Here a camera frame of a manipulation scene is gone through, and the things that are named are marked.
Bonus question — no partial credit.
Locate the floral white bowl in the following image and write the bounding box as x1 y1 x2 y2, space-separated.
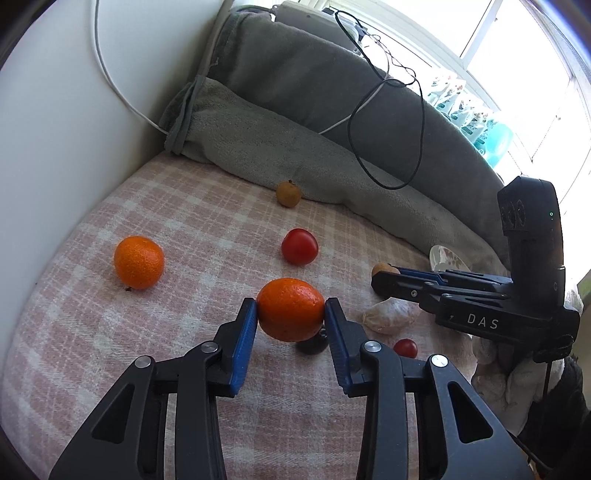
428 244 474 273

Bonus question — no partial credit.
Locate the person's right forearm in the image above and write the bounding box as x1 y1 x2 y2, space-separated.
517 355 591 480

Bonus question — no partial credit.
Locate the smooth orange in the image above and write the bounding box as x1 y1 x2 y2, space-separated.
257 278 327 343

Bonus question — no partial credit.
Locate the dark grape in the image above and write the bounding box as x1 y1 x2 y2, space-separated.
295 325 329 357

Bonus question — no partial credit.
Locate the black cable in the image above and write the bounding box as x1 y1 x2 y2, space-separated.
335 10 426 190

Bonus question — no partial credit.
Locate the red tomato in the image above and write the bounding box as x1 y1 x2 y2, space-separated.
281 228 319 267

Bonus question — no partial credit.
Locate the bumpy mandarin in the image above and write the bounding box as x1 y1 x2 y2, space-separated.
114 236 165 291

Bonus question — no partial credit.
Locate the white cabinet panel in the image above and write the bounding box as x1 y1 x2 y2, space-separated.
0 0 236 324

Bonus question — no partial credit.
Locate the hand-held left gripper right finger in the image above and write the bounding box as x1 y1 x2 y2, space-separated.
324 298 536 480

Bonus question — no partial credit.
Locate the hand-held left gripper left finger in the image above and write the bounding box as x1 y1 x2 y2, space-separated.
48 298 258 480

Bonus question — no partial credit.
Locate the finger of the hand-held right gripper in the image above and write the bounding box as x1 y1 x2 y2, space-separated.
396 267 513 289
370 271 509 315

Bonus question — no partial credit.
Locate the pink checked blanket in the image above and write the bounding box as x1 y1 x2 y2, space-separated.
0 152 522 480

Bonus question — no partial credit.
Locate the row of printed packets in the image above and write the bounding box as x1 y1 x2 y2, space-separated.
425 74 514 167

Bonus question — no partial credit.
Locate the brown longan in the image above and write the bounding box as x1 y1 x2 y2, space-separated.
276 180 303 209

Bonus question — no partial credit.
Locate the person's right hand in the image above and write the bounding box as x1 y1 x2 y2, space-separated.
471 337 566 422

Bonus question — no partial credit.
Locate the white cable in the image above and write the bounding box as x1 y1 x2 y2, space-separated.
93 0 393 137

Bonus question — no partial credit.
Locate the grey blanket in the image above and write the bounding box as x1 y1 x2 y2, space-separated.
158 10 513 273

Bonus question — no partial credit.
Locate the peeled citrus segment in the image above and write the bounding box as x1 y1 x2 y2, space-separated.
361 298 422 335

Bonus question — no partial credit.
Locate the white window frame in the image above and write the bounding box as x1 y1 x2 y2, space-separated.
365 0 591 296

